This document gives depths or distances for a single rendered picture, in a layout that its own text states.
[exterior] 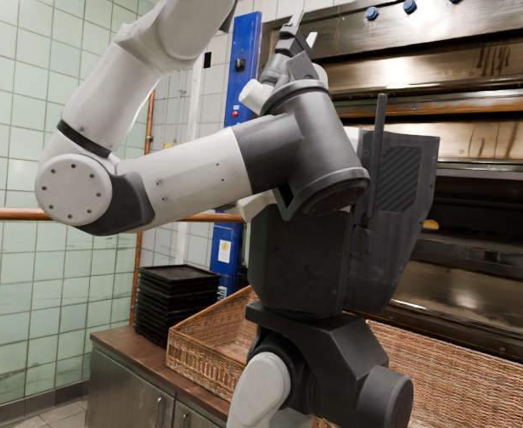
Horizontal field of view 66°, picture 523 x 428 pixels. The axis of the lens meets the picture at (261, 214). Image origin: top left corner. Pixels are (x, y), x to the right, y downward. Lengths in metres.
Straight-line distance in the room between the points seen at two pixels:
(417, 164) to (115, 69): 0.44
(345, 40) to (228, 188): 1.45
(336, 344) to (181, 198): 0.34
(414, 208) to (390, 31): 1.20
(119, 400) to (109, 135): 1.55
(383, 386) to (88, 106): 0.56
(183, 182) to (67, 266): 2.02
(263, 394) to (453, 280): 0.98
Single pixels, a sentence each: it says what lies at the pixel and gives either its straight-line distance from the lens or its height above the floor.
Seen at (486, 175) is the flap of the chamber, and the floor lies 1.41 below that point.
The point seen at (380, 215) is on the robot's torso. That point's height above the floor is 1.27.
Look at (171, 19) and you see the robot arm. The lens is 0.47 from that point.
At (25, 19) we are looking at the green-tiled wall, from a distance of 2.40.
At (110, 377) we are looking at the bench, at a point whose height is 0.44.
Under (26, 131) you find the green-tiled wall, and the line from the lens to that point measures 2.32.
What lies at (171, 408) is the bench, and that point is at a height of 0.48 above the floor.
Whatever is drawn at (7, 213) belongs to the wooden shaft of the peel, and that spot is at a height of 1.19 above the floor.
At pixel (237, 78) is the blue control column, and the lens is 2.12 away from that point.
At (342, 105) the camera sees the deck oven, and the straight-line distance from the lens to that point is 1.76.
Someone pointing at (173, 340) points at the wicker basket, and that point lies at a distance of 1.66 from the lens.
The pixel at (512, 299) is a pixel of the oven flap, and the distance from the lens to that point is 1.53.
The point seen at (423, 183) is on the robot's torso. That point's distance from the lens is 0.66.
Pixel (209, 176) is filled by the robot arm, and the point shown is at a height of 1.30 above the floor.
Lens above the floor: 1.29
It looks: 3 degrees down
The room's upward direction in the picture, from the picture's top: 6 degrees clockwise
